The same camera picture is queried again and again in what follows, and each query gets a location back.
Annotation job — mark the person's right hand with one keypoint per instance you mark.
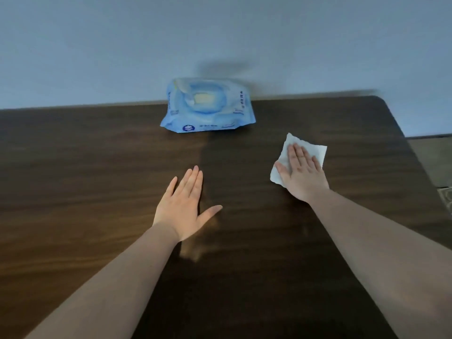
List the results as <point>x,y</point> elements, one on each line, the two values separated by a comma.
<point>305,180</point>

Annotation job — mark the person's left hand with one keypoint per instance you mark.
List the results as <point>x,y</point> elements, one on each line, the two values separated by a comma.
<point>178,211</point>

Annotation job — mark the person's left little finger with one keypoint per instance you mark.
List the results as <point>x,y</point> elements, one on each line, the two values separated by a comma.
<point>169,188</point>

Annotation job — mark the person's right little finger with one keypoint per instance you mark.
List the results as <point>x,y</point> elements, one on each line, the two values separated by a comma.
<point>317,165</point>

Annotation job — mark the person's left thumb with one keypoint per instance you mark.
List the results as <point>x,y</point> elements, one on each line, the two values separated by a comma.
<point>210,215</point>

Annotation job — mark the person's left middle finger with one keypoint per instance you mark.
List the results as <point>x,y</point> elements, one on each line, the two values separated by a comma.
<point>190,181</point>

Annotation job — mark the person's right middle finger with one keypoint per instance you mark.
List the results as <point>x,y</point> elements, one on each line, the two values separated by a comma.
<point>301,158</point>

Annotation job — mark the person's right thumb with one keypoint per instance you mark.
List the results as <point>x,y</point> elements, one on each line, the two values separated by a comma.
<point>281,172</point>

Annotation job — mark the white wet wipe sheet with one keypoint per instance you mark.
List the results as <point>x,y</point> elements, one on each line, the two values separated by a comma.
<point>319,151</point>

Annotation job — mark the person's right forearm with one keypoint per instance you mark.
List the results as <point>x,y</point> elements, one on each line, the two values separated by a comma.
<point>388,257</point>

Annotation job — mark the person's left forearm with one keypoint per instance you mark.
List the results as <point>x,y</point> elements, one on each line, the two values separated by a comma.
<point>113,293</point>

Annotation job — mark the blue wet wipes pack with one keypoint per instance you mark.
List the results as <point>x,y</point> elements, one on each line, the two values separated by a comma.
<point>208,105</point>

